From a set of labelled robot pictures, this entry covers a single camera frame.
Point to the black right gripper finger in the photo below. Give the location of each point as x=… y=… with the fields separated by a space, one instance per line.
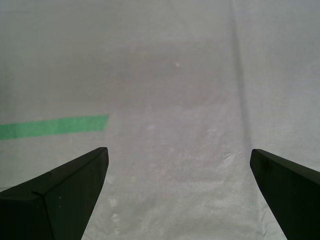
x=50 y=207
x=295 y=195

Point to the long green tape strip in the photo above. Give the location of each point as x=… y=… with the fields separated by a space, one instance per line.
x=50 y=127

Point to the white woven table cloth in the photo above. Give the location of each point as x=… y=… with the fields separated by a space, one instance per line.
x=175 y=87

